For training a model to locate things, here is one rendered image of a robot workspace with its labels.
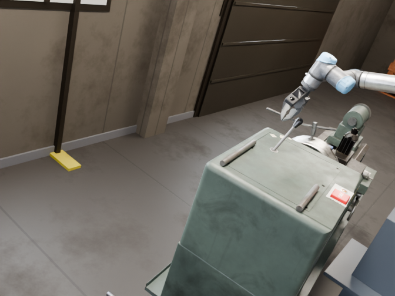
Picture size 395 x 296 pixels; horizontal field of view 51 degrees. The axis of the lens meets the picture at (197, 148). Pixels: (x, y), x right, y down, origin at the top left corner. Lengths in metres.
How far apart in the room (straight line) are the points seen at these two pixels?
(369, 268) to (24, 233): 2.02
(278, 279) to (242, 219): 0.24
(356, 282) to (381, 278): 0.11
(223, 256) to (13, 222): 1.72
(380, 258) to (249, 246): 0.75
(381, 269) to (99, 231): 1.78
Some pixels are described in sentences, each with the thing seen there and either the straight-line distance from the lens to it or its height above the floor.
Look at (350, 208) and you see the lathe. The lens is 2.75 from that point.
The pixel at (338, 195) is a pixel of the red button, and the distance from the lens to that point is 1.57.
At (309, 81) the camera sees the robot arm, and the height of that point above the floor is 1.50.
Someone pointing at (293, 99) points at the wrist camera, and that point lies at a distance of 1.86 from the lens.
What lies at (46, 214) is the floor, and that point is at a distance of 3.03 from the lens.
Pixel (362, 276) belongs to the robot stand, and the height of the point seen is 0.78.
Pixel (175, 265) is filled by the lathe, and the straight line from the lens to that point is 1.75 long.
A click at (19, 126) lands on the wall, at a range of 3.34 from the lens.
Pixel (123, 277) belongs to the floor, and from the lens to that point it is 2.68.
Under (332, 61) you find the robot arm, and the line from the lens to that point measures 1.87.
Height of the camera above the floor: 1.96
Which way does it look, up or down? 27 degrees down
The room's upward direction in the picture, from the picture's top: 18 degrees clockwise
